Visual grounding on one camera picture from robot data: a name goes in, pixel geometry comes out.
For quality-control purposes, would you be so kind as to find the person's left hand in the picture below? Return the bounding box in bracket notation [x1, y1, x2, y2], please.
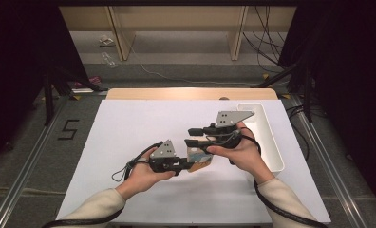
[114, 145, 177, 201]

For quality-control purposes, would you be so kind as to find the clear plastic bottle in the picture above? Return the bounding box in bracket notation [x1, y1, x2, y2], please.
[101, 51, 118, 69]

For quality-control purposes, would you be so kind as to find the black tripod stand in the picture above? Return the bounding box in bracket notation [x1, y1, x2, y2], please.
[43, 66, 109, 126]
[257, 60, 314, 124]

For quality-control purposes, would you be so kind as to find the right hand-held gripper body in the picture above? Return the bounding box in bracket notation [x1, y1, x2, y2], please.
[204, 110, 256, 150]

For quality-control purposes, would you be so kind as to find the pink packet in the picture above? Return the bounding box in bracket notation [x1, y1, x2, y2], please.
[74, 75, 102, 89]

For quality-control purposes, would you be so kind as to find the bundle of black cables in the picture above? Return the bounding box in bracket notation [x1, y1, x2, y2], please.
[242, 5, 288, 74]

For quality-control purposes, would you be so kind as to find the white table board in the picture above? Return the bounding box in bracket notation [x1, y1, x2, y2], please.
[55, 99, 332, 224]

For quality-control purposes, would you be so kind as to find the black curtain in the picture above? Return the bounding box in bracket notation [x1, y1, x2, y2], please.
[277, 0, 376, 218]
[0, 0, 89, 167]

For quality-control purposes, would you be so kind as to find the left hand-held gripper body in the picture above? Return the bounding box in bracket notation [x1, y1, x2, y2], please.
[148, 139, 184, 177]

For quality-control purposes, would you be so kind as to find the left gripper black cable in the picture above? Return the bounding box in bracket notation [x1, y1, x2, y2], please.
[42, 142, 164, 228]

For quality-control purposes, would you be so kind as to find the white plastic bin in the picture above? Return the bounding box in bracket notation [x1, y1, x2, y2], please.
[236, 103, 286, 178]

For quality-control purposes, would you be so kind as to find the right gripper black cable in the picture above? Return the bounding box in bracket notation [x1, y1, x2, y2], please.
[239, 134, 329, 228]

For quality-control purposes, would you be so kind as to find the aluminium floor rail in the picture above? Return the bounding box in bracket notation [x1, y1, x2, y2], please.
[0, 94, 70, 228]
[290, 94, 368, 228]

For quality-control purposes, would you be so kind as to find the person's right hand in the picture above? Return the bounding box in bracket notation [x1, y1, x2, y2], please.
[206, 122, 274, 185]

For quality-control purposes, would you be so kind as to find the crumpled white paper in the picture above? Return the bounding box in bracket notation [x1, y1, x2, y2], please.
[99, 34, 115, 48]

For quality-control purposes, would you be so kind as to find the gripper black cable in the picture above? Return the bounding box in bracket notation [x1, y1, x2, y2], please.
[239, 134, 329, 228]
[42, 142, 164, 228]

